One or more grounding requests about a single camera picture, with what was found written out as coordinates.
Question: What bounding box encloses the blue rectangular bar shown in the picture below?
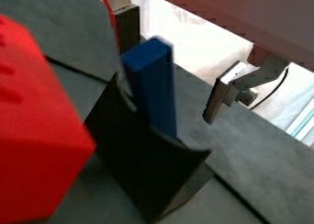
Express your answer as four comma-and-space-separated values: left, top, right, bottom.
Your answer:
121, 37, 176, 139

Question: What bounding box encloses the black curved fixture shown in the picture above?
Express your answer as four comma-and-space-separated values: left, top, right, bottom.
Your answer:
84, 73, 212, 224

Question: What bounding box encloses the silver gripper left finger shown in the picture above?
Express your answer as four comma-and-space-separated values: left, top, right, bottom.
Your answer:
101, 0, 140, 53

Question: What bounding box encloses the red shape-sorting board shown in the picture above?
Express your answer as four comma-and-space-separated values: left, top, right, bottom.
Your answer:
0, 15, 95, 224

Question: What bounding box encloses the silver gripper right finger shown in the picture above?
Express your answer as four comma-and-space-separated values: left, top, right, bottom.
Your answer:
201, 50, 290, 124

